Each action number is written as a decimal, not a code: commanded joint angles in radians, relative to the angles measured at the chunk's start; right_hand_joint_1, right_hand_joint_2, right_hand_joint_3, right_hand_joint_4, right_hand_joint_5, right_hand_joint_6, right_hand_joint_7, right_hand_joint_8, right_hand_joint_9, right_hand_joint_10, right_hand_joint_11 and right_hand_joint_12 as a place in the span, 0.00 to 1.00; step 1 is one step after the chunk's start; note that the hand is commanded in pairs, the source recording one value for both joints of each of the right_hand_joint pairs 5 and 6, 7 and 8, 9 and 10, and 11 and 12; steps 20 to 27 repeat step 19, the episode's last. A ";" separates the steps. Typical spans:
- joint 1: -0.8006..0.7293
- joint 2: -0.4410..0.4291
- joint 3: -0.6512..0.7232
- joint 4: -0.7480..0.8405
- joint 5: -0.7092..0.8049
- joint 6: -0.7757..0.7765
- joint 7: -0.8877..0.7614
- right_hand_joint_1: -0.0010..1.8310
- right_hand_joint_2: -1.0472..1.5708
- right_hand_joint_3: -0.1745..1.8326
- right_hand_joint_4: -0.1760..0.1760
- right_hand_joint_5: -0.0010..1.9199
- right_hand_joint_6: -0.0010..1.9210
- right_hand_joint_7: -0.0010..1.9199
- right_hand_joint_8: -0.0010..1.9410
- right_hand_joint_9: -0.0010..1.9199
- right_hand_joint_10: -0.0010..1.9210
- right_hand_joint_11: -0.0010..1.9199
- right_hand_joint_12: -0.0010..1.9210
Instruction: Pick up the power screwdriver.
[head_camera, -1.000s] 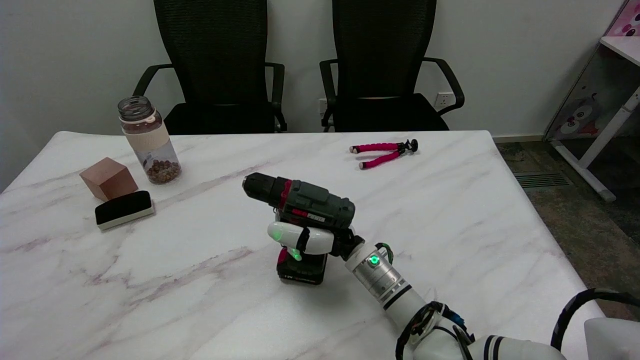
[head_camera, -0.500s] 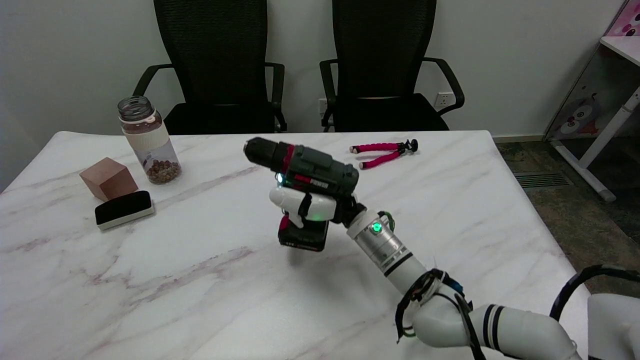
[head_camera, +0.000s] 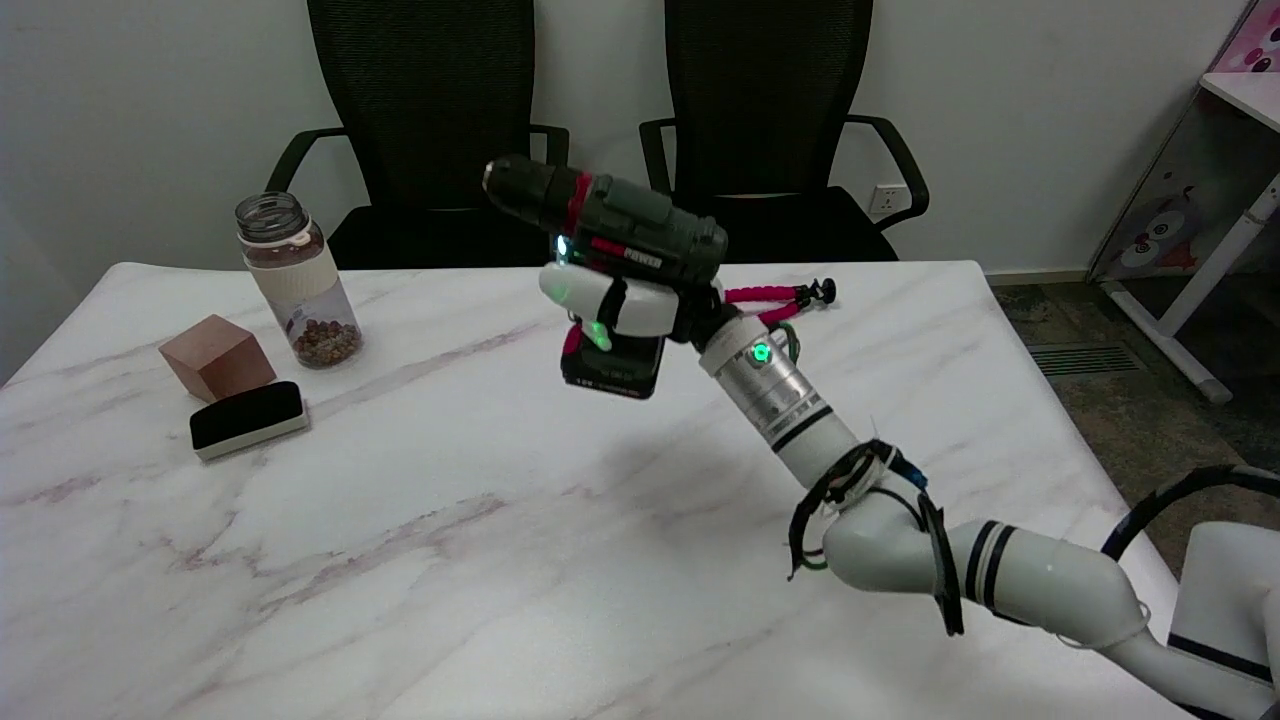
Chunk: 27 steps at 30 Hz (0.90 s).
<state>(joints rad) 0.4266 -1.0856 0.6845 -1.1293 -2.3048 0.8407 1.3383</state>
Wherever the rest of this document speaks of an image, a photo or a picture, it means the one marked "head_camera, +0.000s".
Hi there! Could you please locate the black wrist cable bundle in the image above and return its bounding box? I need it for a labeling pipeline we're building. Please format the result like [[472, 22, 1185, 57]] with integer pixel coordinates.
[[786, 438, 967, 638]]

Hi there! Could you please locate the grey panel with cartoon print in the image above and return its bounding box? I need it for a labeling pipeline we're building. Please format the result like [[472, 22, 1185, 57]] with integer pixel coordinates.
[[1088, 90, 1280, 283]]

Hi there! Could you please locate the thick black cable hose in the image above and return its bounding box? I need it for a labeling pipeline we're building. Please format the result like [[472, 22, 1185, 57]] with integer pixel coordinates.
[[1100, 465, 1280, 561]]

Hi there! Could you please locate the glass bottle with nuts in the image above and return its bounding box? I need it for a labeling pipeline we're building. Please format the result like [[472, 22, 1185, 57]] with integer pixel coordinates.
[[235, 192, 364, 370]]

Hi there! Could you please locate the pink flexible mini tripod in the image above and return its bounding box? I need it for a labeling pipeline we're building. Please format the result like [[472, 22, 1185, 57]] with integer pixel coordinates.
[[722, 278, 837, 327]]

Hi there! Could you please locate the white desk with legs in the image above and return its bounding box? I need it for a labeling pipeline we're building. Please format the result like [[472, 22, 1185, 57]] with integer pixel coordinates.
[[1105, 72, 1280, 406]]

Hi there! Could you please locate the dark floor vent grille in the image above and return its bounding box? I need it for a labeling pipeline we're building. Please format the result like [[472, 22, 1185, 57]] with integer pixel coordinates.
[[1028, 343, 1147, 378]]

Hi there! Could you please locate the black white board eraser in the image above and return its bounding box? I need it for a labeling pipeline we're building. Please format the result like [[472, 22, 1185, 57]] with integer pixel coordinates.
[[189, 381, 310, 462]]

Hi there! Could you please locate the pink cartoon picture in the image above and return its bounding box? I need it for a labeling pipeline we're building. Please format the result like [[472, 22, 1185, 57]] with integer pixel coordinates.
[[1212, 0, 1280, 74]]

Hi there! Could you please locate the black mesh office chair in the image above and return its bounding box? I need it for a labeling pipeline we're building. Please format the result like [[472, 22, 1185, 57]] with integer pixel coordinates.
[[265, 0, 576, 271], [638, 0, 931, 266]]

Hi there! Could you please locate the dark green power screwdriver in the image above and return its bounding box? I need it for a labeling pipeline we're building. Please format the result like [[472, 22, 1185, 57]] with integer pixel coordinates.
[[483, 155, 730, 402]]

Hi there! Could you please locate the brown wooden cube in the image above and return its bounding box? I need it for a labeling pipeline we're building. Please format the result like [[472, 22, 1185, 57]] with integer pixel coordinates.
[[159, 314, 278, 404]]

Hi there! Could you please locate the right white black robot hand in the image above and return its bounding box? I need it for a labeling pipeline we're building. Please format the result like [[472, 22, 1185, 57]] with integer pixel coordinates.
[[539, 261, 749, 353]]

